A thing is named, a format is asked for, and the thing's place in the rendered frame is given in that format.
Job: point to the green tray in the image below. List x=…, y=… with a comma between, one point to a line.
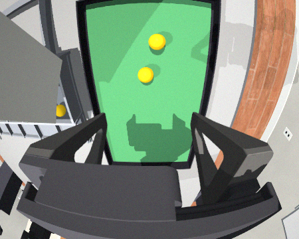
x=149, y=123

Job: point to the yellow ball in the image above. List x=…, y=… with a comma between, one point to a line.
x=60, y=110
x=145, y=74
x=157, y=41

